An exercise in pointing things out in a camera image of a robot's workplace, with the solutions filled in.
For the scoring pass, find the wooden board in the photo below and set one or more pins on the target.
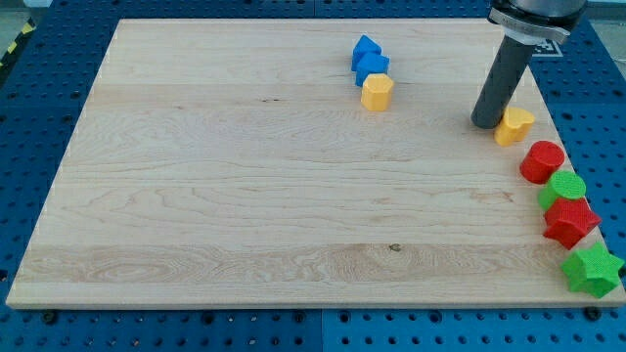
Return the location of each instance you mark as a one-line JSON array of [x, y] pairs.
[[231, 165]]

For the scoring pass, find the green star block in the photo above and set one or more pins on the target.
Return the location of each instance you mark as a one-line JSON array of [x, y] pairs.
[[592, 270]]

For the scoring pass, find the red star block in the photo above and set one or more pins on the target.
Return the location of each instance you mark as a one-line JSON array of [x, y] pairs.
[[568, 221]]

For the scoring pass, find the blue cube block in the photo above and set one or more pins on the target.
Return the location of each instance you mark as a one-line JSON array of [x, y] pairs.
[[370, 63]]

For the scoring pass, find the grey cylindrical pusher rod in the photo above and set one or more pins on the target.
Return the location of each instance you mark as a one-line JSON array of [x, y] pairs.
[[507, 69]]

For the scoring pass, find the green cylinder block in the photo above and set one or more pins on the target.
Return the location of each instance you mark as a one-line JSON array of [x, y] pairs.
[[562, 184]]

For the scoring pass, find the yellow heart block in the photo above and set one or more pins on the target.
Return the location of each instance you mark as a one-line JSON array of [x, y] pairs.
[[514, 126]]

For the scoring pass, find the fiducial marker tag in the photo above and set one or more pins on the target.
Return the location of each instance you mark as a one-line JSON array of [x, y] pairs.
[[547, 49]]

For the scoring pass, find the yellow hexagon block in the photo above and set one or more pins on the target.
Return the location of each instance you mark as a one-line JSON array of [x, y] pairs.
[[377, 92]]

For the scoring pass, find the red cylinder block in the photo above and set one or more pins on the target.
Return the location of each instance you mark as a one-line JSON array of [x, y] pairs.
[[543, 159]]

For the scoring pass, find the blue triangular block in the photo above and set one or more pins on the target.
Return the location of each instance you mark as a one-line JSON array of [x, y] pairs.
[[363, 46]]

